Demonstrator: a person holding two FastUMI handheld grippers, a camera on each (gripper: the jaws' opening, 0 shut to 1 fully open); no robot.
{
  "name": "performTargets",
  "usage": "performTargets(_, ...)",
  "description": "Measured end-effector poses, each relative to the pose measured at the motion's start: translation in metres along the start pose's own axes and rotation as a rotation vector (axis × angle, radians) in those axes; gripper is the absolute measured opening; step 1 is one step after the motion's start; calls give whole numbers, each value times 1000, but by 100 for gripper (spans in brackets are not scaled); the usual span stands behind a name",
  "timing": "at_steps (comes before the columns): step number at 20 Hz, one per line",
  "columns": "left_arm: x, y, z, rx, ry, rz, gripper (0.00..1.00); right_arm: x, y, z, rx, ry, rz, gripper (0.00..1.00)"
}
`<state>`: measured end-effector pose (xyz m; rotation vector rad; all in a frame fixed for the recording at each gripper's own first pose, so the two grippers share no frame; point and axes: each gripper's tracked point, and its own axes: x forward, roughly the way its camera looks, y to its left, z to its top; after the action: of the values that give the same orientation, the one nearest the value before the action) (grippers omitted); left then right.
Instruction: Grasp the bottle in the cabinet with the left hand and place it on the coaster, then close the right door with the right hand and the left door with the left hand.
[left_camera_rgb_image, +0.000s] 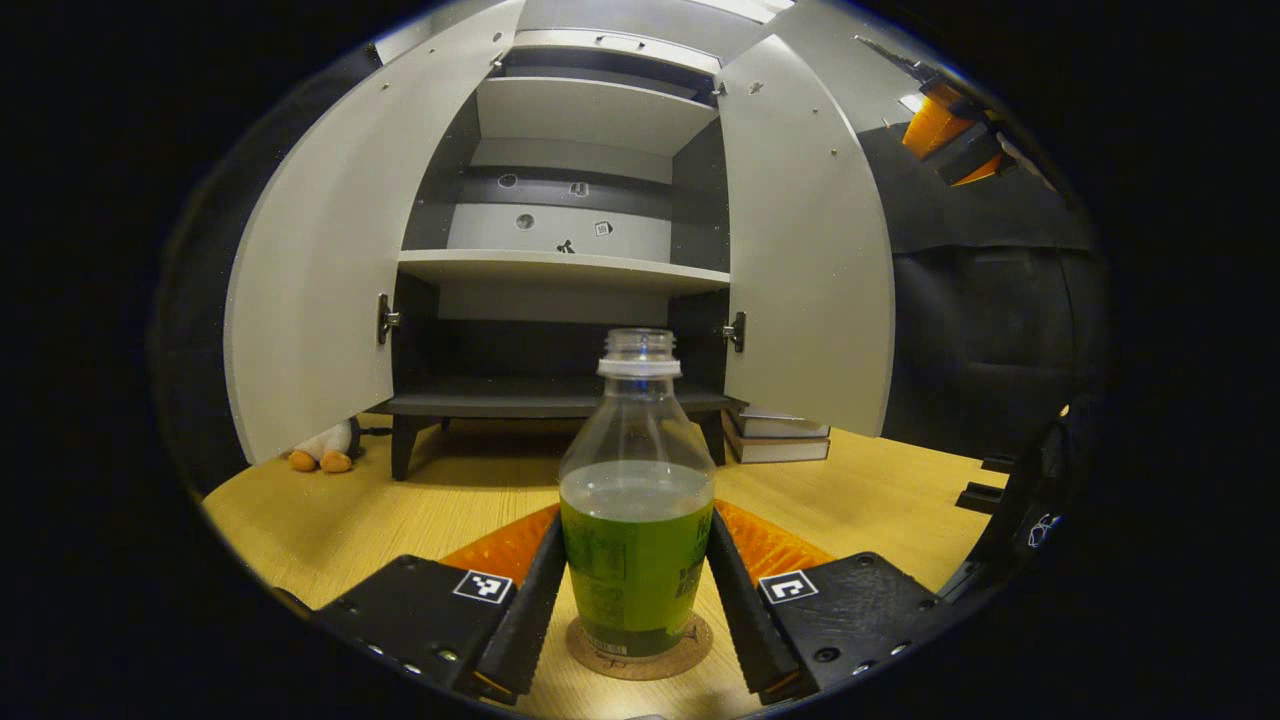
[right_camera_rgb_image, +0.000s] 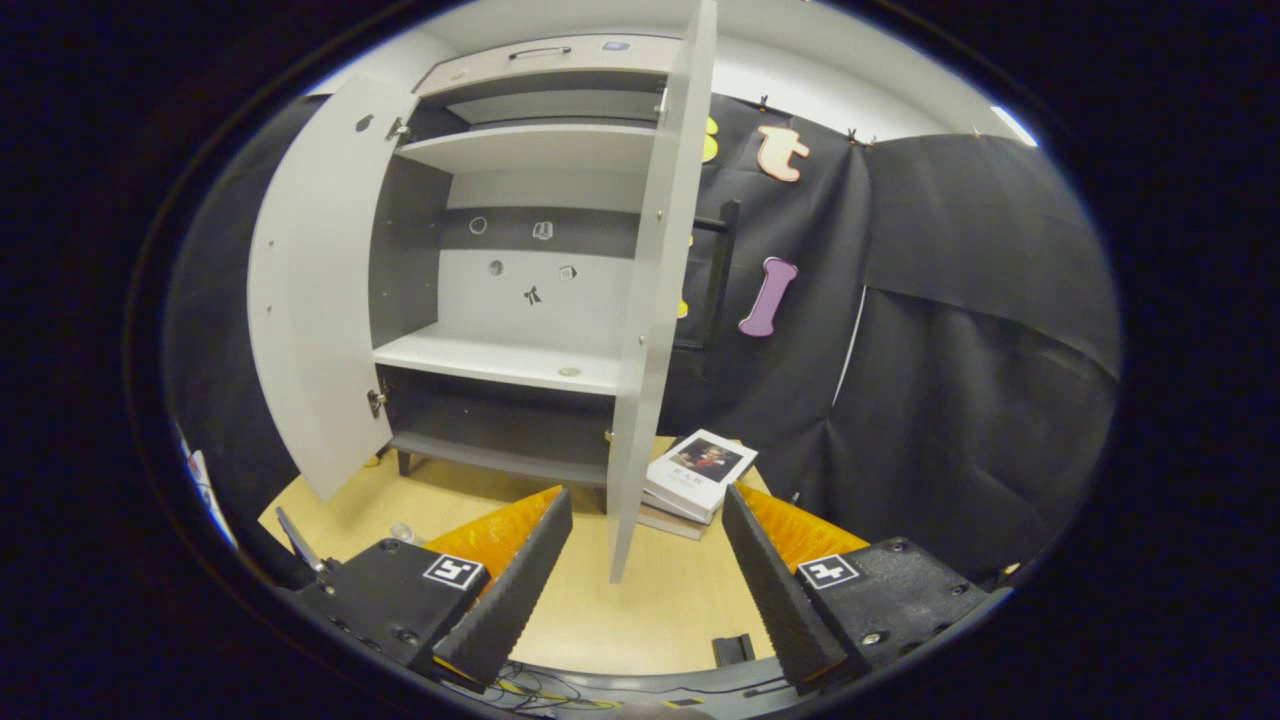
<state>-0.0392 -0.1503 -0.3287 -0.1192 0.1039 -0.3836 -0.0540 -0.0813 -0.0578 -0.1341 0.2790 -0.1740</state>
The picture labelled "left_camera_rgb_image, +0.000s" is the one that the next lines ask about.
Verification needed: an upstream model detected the ceiling light panel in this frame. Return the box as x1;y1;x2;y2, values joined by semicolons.
690;0;796;23

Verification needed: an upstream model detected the black rack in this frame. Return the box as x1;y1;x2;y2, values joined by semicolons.
955;395;1076;601

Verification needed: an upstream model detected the penguin plush toy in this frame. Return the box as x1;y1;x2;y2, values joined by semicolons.
288;418;363;474

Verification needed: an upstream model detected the green label plastic bottle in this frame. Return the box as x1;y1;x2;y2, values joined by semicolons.
558;328;717;659

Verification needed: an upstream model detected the white cabinet shelf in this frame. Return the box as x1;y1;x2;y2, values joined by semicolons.
398;248;731;297
476;76;719;157

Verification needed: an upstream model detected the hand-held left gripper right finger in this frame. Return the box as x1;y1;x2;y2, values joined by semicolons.
705;498;946;706

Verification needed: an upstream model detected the white cabinet door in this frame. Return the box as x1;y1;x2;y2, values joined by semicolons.
223;0;526;466
715;35;896;439

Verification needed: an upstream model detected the black backdrop cloth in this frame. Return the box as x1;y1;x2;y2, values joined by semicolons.
150;45;1106;501

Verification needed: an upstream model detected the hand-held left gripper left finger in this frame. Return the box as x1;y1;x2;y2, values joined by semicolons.
318;503;568;706

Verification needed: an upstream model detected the round cork coaster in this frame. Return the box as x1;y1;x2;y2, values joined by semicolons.
565;612;714;682

